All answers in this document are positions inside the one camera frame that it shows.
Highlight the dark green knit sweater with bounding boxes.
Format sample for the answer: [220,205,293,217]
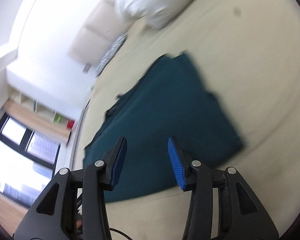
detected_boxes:
[83,54,243,203]

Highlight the red box on shelf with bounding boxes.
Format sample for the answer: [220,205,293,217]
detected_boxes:
[66,120,75,130]

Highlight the white shelf unit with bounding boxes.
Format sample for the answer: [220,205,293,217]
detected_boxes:
[8,89,76,131]

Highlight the zebra print pillow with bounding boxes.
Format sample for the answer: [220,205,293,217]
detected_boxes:
[95,33,128,77]

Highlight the beige bed sheet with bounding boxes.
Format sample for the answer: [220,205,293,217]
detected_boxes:
[72,0,300,238]

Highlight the cream padded headboard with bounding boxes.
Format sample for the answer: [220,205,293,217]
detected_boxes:
[68,0,132,65]

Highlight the black cable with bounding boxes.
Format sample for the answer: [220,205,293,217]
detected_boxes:
[109,227,133,240]

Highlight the window with black frame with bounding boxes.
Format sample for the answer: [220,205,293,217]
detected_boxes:
[0,113,61,208]

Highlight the wall switch plate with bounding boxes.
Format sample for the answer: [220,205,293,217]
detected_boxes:
[82,63,91,73]

